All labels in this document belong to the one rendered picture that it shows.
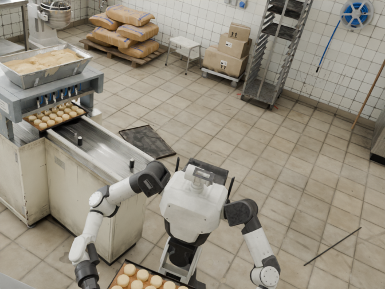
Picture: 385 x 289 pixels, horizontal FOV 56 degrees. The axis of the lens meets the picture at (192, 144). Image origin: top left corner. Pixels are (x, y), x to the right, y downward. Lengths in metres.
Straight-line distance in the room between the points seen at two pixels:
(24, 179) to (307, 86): 4.35
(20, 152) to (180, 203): 1.40
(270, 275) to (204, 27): 5.07
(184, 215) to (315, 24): 4.44
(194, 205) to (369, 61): 4.47
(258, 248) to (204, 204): 0.28
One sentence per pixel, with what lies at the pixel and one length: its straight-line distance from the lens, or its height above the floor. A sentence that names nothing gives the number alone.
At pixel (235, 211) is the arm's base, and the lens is 1.56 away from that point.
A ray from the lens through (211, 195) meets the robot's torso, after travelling 1.58.
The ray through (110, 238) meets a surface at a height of 0.36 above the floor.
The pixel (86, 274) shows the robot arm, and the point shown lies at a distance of 1.62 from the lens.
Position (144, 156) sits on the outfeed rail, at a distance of 2.44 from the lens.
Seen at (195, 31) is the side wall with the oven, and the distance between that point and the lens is 6.29.
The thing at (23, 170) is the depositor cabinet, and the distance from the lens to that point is 2.75.
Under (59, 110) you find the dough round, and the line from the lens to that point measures 2.87.
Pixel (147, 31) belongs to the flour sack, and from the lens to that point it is 5.89.
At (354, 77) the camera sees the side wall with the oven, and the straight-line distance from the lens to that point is 5.75.
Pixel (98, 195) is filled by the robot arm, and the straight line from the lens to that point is 1.75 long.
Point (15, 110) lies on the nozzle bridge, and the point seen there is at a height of 1.11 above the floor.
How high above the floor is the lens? 2.37
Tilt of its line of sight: 34 degrees down
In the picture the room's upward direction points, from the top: 12 degrees clockwise
